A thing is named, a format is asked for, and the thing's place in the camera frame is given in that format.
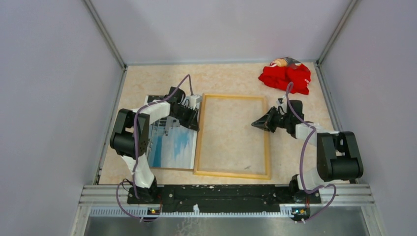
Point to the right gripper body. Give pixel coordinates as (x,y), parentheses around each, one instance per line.
(282,120)

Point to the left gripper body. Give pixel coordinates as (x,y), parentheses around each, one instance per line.
(183,114)

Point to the yellow wooden picture frame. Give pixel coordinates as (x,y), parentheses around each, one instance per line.
(227,143)

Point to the building photo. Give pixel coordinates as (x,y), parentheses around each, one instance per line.
(171,145)

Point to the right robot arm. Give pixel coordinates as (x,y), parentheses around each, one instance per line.
(337,153)

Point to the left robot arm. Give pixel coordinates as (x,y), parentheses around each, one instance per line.
(130,135)

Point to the red cloth doll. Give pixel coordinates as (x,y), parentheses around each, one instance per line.
(282,71)

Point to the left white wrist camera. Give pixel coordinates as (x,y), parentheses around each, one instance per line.
(194,100)

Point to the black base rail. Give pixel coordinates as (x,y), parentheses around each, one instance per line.
(232,198)

